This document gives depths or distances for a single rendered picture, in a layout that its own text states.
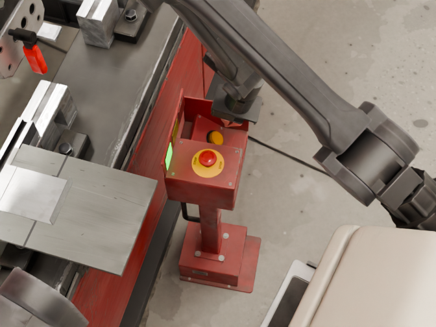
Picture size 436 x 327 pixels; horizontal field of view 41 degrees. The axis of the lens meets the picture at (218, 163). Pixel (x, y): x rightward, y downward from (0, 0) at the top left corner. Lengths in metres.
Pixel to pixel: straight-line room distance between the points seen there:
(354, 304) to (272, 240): 1.47
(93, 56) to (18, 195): 0.43
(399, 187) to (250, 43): 0.26
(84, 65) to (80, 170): 0.36
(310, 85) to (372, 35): 1.88
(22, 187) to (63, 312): 0.75
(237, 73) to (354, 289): 0.52
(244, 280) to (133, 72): 0.93
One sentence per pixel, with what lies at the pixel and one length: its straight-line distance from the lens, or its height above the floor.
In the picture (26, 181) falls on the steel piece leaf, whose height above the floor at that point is 1.00.
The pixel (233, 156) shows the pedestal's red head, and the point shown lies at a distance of 1.30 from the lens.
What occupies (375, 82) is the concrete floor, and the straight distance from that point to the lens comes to 2.45.
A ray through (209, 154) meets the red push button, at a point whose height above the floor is 0.81.
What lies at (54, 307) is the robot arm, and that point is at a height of 1.61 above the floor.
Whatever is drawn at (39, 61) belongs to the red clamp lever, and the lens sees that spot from 0.97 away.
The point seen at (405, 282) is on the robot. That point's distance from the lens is 0.59.
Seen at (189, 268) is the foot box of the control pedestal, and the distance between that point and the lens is 1.90.
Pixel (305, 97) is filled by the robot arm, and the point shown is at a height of 1.33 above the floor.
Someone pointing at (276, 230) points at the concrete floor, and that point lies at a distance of 2.07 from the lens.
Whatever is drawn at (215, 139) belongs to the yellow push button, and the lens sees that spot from 1.38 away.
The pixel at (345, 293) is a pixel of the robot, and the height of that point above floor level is 1.34.
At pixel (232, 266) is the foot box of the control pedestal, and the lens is 1.89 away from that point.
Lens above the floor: 1.92
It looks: 62 degrees down
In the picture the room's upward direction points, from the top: 1 degrees counter-clockwise
